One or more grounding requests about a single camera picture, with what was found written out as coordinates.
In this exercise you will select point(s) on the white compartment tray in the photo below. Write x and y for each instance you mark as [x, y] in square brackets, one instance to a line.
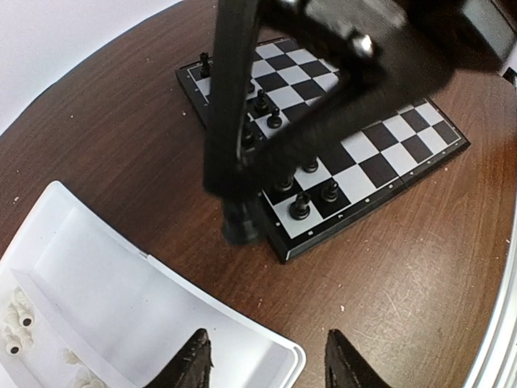
[123, 312]

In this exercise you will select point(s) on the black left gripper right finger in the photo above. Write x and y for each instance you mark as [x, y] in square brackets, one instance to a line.
[345, 367]

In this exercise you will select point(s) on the black pawn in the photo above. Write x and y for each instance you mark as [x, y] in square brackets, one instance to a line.
[261, 105]

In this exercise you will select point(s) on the black chess piece corner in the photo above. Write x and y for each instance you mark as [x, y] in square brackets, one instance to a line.
[299, 209]

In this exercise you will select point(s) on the tall black chess piece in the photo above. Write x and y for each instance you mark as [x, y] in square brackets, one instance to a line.
[247, 137]

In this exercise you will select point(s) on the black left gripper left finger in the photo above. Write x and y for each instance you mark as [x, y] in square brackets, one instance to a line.
[190, 367]

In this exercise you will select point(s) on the aluminium front rail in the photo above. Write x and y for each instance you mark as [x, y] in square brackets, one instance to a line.
[495, 362]

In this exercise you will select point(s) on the white chess piece pile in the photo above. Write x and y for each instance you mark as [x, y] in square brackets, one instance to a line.
[33, 344]

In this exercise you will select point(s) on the black pawn file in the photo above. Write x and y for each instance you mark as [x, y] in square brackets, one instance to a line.
[311, 166]
[274, 121]

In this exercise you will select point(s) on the black silver chessboard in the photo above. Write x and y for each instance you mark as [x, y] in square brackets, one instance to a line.
[371, 166]

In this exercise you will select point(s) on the black rook corner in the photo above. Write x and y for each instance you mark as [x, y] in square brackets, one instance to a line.
[205, 69]

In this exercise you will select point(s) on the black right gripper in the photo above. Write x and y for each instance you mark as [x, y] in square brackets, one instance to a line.
[388, 54]

